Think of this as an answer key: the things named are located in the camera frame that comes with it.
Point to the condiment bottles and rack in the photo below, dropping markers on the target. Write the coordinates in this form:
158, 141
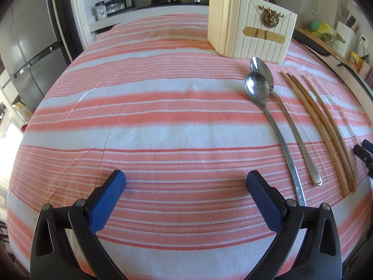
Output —
116, 6

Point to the white knife block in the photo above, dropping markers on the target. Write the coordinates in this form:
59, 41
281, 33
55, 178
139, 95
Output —
350, 38

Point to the wooden cutting board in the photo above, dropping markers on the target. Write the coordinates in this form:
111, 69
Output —
314, 43

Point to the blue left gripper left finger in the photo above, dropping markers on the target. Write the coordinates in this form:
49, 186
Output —
103, 200

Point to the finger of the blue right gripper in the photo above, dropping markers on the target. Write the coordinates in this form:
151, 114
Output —
364, 156
367, 146

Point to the pink cup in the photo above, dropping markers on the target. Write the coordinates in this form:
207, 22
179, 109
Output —
364, 70

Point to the yellow green plastic bag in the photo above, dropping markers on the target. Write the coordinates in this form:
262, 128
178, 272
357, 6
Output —
314, 24

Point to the black gas cooktop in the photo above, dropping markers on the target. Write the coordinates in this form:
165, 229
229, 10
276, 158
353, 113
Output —
161, 3

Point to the wooden chopstick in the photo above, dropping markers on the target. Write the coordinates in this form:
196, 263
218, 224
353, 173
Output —
330, 127
333, 153
312, 138

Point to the large steel spoon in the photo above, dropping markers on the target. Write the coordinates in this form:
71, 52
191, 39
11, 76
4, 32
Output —
256, 64

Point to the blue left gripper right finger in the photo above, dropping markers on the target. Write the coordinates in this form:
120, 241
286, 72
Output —
268, 200

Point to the small steel spoon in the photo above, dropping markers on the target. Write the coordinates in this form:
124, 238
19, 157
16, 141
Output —
257, 89

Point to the wooden chopstick one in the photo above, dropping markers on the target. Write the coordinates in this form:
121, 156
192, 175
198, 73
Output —
326, 113

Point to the cream utensil holder box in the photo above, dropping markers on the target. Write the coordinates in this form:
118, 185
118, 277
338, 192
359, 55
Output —
243, 29

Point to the white spice jar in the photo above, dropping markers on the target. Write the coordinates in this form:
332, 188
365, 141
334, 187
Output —
100, 10

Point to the grey double door refrigerator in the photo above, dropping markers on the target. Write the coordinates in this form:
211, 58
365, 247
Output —
32, 49

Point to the pink striped tablecloth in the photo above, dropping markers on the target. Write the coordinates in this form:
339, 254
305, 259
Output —
152, 98

